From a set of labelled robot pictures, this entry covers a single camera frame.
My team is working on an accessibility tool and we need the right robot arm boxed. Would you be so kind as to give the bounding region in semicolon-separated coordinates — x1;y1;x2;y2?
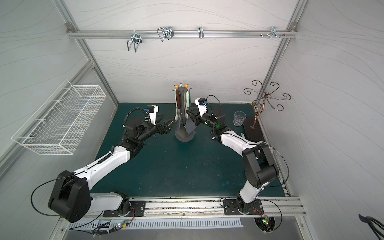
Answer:
187;98;280;215

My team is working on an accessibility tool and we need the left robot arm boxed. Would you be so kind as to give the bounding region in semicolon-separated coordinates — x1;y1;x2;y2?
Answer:
48;105;179;223

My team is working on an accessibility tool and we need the grey utensil rack stand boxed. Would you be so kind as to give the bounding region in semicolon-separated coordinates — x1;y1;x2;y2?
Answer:
174;83;195;143

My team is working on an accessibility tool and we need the white spoon left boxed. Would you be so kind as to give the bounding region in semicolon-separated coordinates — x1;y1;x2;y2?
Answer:
169;89;180;126

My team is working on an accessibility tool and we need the clear drinking glass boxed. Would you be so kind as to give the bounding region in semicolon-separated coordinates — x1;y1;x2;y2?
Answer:
233;111;247;127

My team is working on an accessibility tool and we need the green mat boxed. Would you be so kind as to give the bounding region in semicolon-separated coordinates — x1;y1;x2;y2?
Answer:
86;102;286;198

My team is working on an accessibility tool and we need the copper mug tree stand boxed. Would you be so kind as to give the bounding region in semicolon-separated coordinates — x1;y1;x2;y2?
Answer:
243;80;292;142

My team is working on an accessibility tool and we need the metal hook small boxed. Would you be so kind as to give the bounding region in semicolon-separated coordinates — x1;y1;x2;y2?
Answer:
198;27;204;39

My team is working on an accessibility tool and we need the metal hook left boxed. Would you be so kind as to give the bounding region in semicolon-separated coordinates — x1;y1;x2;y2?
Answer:
127;33;143;53

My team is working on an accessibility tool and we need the metal hook middle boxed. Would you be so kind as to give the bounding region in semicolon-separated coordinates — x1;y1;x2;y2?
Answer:
157;27;175;42

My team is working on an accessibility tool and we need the metal hook right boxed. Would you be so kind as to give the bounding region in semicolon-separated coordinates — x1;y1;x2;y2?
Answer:
260;27;287;39

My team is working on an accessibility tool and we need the white vent strip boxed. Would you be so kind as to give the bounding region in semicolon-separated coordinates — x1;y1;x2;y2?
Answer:
69;218;244;231

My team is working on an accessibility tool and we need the black object at corner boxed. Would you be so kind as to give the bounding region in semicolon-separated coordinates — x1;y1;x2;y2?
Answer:
359;214;384;240

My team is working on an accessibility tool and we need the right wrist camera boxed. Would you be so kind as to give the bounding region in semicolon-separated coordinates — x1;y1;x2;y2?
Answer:
195;98;207;117

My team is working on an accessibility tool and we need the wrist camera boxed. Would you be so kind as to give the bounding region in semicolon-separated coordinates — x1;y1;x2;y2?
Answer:
195;98;207;117
146;105;159;126

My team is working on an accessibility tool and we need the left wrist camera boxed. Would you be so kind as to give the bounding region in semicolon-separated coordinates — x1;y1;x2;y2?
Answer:
146;105;159;126

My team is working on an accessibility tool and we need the steel turner wood handle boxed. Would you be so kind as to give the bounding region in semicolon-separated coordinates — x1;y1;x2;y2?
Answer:
175;85;182;110

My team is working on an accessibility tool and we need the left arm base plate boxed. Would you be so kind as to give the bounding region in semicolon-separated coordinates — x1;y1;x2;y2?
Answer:
103;201;146;218

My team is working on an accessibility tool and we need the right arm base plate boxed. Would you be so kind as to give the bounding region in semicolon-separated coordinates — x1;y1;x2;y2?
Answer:
220;198;264;216

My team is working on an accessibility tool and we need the white wire basket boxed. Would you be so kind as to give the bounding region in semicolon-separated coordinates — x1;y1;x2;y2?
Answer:
11;80;106;155

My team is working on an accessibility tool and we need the aluminium top rail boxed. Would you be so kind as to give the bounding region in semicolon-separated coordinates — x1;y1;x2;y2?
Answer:
67;24;299;40

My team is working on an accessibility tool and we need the aluminium rail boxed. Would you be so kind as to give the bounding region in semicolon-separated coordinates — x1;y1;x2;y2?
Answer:
59;196;307;221
67;24;299;40

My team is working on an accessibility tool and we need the aluminium front rail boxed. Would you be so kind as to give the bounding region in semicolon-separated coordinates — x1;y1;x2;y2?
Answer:
59;196;307;221

